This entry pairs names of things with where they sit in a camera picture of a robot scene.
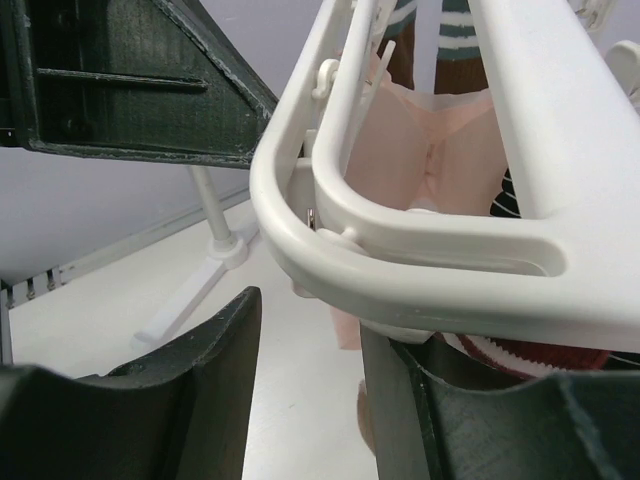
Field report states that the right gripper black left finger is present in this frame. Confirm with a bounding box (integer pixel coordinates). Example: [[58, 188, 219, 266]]
[[1, 287, 262, 479]]

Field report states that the white metal drying rack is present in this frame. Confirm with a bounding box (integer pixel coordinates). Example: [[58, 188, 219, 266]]
[[131, 166, 258, 349]]

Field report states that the dark brown hanging sock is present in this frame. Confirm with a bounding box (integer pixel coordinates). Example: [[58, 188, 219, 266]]
[[378, 0, 488, 94]]

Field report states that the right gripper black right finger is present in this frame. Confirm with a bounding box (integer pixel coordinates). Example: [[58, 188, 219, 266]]
[[361, 329, 639, 479]]

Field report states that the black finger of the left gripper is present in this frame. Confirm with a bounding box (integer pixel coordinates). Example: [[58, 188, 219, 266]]
[[1, 0, 277, 169]]

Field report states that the black white striped sock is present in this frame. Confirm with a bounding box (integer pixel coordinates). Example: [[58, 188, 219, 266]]
[[490, 170, 521, 219]]

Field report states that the pink hanging sock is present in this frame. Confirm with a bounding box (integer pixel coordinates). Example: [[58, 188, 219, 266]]
[[330, 307, 361, 351], [345, 74, 508, 216]]

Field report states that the white plastic clip hanger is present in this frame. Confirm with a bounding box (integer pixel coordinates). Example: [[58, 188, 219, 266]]
[[250, 1, 639, 352]]

